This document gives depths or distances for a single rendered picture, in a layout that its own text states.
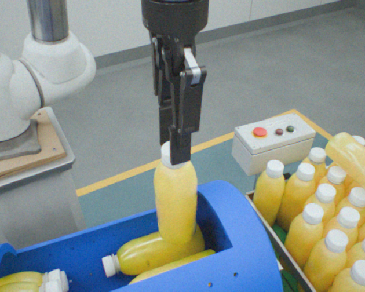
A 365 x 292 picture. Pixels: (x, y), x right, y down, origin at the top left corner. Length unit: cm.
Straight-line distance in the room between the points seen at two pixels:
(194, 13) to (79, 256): 55
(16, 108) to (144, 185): 141
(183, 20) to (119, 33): 317
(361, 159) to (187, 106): 53
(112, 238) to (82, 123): 219
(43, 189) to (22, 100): 27
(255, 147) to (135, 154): 169
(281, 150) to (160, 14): 67
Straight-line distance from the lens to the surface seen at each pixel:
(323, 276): 82
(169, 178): 53
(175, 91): 43
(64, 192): 115
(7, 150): 109
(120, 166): 246
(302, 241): 83
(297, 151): 102
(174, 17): 38
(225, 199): 60
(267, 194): 89
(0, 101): 101
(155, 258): 73
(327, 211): 86
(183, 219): 60
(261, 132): 95
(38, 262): 77
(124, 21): 353
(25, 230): 123
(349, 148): 87
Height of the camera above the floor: 169
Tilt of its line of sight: 41 degrees down
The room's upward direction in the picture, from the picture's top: straight up
